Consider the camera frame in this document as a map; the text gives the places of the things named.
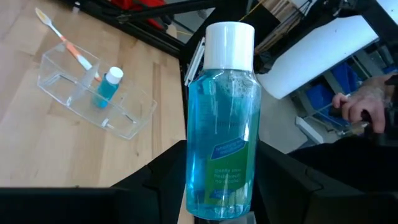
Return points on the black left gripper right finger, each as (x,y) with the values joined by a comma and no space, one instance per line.
(286,193)

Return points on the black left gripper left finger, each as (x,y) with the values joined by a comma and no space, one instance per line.
(149,193)

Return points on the large blue mouthwash bottle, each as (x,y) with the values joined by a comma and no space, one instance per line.
(222,124)

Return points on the small blue mouthwash bottle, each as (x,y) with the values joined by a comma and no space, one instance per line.
(107,88)

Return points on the orange white toothbrush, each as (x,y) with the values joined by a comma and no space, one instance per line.
(66,43)

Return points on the person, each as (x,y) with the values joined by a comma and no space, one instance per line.
(357,165)

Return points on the clear plastic organizer tray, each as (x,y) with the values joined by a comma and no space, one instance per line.
(124,115)

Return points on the blue storage bin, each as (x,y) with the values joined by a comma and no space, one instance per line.
(320,96)

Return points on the person's hand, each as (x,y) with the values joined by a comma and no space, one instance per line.
(363,102)

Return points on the white panel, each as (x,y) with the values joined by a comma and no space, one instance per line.
(311,56)

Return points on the silver metal bracket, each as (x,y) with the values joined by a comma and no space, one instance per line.
(194,62)

